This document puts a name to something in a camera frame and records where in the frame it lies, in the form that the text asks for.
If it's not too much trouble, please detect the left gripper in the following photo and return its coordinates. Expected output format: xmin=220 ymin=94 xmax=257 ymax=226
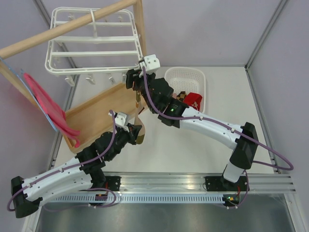
xmin=107 ymin=123 xmax=142 ymax=161

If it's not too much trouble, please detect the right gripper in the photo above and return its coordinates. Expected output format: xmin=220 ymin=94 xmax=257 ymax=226
xmin=125 ymin=69 xmax=157 ymax=112

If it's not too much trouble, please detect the brown argyle sock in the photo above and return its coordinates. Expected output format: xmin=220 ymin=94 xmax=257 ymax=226
xmin=176 ymin=91 xmax=187 ymax=102

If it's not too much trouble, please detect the plain red sock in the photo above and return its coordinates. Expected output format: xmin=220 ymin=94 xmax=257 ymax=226
xmin=184 ymin=92 xmax=203 ymax=106

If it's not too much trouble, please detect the red sock white print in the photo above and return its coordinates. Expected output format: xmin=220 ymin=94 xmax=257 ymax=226
xmin=191 ymin=101 xmax=200 ymax=111

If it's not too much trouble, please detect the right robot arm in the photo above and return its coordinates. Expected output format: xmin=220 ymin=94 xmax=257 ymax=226
xmin=126 ymin=69 xmax=258 ymax=190

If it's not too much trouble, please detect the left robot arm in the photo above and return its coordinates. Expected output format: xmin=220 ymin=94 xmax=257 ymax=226
xmin=7 ymin=124 xmax=141 ymax=218

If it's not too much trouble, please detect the white clip sock hanger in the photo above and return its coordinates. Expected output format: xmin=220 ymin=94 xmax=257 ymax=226
xmin=45 ymin=9 xmax=143 ymax=86

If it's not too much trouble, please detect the wooden drying rack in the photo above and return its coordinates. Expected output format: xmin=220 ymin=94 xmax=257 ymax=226
xmin=0 ymin=0 xmax=162 ymax=154

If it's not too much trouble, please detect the white perforated plastic basket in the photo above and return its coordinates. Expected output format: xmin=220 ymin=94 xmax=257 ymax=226
xmin=164 ymin=67 xmax=208 ymax=113

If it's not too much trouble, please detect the pink cloth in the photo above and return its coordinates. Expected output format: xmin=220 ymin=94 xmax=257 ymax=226
xmin=23 ymin=73 xmax=80 ymax=147

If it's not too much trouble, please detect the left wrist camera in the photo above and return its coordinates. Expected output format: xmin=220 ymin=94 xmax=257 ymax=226
xmin=109 ymin=110 xmax=130 ymax=132

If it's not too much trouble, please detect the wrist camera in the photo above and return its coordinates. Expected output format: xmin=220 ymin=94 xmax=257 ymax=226
xmin=139 ymin=54 xmax=161 ymax=74
xmin=109 ymin=110 xmax=130 ymax=132

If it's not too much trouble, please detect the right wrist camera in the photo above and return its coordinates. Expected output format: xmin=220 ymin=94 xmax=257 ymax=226
xmin=139 ymin=54 xmax=161 ymax=74

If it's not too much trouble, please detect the white slotted cable duct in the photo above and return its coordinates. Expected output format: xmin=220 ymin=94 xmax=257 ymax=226
xmin=51 ymin=193 xmax=224 ymax=204

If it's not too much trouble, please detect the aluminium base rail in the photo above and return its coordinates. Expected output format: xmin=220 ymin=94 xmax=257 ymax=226
xmin=33 ymin=172 xmax=297 ymax=194

